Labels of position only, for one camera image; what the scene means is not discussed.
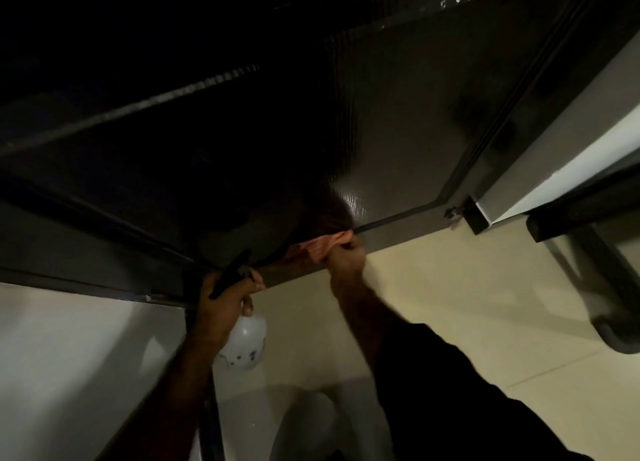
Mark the person's left forearm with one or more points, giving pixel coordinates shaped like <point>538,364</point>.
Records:
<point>170,395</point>

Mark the person's right hand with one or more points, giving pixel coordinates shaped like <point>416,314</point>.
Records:
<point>347,265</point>

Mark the grey trousers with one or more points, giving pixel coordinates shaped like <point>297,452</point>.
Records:
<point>305,425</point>

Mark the person's left hand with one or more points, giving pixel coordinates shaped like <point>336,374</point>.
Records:
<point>220,310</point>

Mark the black right sleeve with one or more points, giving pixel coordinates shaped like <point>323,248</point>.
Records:
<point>465,405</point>

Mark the white spray bottle black trigger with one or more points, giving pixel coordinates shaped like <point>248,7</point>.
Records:
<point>245,345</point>

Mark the dark plastic stool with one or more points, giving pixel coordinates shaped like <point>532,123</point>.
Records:
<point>590,210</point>

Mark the orange checked cloth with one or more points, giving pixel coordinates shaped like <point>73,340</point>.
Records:
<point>320,245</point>

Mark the black wooden door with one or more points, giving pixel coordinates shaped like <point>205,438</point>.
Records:
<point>400,100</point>

